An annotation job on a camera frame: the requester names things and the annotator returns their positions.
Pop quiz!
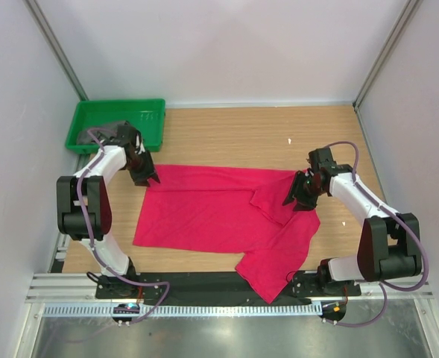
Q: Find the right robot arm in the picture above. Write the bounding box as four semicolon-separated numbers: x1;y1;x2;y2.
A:
283;145;429;295

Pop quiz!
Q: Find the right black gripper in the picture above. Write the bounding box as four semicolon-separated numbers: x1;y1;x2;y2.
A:
282;171;325;212

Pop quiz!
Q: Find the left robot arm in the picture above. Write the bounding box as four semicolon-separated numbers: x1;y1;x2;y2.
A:
56;122;160;298

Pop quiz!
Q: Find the pink red t-shirt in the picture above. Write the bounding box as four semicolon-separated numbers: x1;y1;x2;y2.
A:
133;165;320;304

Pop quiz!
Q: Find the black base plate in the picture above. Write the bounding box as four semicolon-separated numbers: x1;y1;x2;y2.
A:
86;271;361;307

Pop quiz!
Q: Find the white slotted cable duct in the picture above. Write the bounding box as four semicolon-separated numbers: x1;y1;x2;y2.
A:
42;301;322;319

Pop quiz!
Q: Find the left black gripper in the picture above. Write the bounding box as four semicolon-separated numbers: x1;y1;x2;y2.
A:
124;151;160;187

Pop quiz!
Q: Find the green plastic tray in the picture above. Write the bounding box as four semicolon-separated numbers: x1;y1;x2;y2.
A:
65;98;165;154

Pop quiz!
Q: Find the aluminium frame rail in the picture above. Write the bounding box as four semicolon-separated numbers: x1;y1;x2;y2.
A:
26;271;432;307

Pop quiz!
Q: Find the grey t-shirt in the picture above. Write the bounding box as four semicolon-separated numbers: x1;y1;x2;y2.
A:
76;121;130;145

